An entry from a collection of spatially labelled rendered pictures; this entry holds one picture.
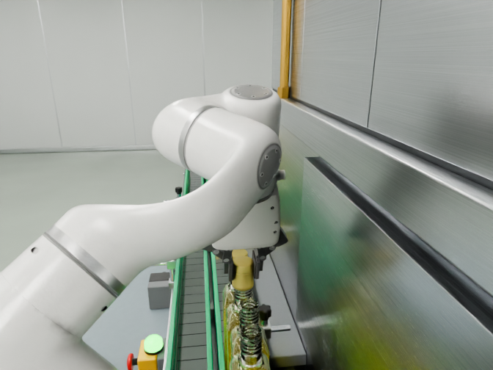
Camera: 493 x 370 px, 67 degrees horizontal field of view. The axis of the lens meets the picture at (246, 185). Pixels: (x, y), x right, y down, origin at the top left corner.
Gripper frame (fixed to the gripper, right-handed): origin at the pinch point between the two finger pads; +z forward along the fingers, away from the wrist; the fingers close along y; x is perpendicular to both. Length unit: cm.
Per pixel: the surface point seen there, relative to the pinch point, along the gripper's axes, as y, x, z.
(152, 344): 18.7, -11.5, 36.3
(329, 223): -11.9, 2.7, -10.0
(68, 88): 197, -555, 166
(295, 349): -13.1, -3.5, 31.2
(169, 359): 13.0, 1.9, 20.9
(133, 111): 102, -543, 202
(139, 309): 26, -35, 53
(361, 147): -12.5, 5.2, -23.5
